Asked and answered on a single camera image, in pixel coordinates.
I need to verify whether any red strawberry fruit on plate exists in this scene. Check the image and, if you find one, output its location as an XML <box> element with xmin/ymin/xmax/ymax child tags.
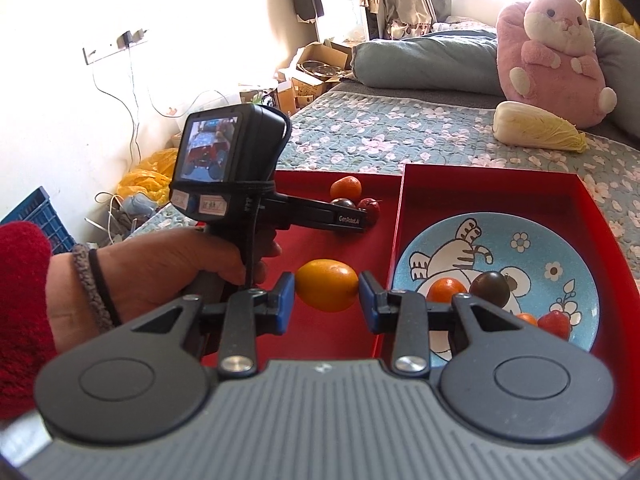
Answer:
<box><xmin>537</xmin><ymin>310</ymin><xmax>572</xmax><ymax>341</ymax></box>

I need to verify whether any orange tomato on plate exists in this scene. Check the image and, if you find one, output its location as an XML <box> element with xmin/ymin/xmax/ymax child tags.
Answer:
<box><xmin>426</xmin><ymin>278</ymin><xmax>468</xmax><ymax>304</ymax></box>

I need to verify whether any blue cartoon plate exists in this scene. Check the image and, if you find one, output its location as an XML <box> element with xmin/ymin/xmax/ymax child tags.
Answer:
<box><xmin>393</xmin><ymin>212</ymin><xmax>600</xmax><ymax>350</ymax></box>

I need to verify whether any person's left hand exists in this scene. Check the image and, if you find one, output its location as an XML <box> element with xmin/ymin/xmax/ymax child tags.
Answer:
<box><xmin>45</xmin><ymin>226</ymin><xmax>282</xmax><ymax>354</ymax></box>

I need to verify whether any small orange fruit on plate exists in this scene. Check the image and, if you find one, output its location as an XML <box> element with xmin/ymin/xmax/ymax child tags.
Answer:
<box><xmin>518</xmin><ymin>312</ymin><xmax>538</xmax><ymax>326</ymax></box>

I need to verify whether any blue plastic crate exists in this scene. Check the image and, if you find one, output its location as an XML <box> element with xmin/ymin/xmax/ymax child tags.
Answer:
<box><xmin>1</xmin><ymin>186</ymin><xmax>76</xmax><ymax>254</ymax></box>

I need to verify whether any yellow plastic bag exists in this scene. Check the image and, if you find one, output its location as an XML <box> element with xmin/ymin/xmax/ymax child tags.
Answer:
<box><xmin>116</xmin><ymin>148</ymin><xmax>178</xmax><ymax>206</ymax></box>

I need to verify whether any yellow orange lemon fruit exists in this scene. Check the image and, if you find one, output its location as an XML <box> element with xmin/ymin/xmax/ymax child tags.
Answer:
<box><xmin>295</xmin><ymin>259</ymin><xmax>359</xmax><ymax>312</ymax></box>

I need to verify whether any orange mandarin in left tray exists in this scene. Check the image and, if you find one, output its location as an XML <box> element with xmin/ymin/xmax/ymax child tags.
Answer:
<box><xmin>330</xmin><ymin>176</ymin><xmax>362</xmax><ymax>204</ymax></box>

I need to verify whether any pink plush rabbit toy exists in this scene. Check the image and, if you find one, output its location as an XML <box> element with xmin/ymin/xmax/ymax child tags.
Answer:
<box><xmin>497</xmin><ymin>0</ymin><xmax>617</xmax><ymax>129</ymax></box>

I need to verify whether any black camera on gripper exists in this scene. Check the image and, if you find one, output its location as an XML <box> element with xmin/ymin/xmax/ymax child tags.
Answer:
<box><xmin>169</xmin><ymin>103</ymin><xmax>292</xmax><ymax>222</ymax></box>

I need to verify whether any floral quilted bed cover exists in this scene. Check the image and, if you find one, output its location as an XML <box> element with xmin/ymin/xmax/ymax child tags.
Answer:
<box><xmin>279</xmin><ymin>82</ymin><xmax>639</xmax><ymax>274</ymax></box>

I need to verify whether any grey-blue rolled duvet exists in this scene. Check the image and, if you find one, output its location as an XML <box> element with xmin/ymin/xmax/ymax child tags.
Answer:
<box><xmin>352</xmin><ymin>21</ymin><xmax>639</xmax><ymax>146</ymax></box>

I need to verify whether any small red apple fruit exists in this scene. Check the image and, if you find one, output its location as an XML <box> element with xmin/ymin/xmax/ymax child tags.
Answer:
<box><xmin>357</xmin><ymin>197</ymin><xmax>381</xmax><ymax>226</ymax></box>

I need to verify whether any red knit sleeve forearm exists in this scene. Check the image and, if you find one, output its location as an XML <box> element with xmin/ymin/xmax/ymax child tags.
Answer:
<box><xmin>0</xmin><ymin>221</ymin><xmax>56</xmax><ymax>420</ymax></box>

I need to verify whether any open cardboard box with pan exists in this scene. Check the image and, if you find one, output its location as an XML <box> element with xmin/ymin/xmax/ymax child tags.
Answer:
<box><xmin>290</xmin><ymin>40</ymin><xmax>352</xmax><ymax>84</ymax></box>

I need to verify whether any red box right tray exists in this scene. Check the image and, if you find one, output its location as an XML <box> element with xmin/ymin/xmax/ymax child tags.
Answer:
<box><xmin>388</xmin><ymin>165</ymin><xmax>639</xmax><ymax>460</ymax></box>

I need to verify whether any red box left tray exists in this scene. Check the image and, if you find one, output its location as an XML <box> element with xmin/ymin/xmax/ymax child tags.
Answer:
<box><xmin>257</xmin><ymin>174</ymin><xmax>401</xmax><ymax>366</ymax></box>

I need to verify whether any plush napa cabbage toy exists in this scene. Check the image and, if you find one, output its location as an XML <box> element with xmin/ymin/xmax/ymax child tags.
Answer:
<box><xmin>492</xmin><ymin>101</ymin><xmax>588</xmax><ymax>154</ymax></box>

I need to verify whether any red box tray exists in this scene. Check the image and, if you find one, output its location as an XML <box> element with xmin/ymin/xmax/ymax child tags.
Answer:
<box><xmin>257</xmin><ymin>174</ymin><xmax>401</xmax><ymax>366</ymax></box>
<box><xmin>388</xmin><ymin>165</ymin><xmax>639</xmax><ymax>460</ymax></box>

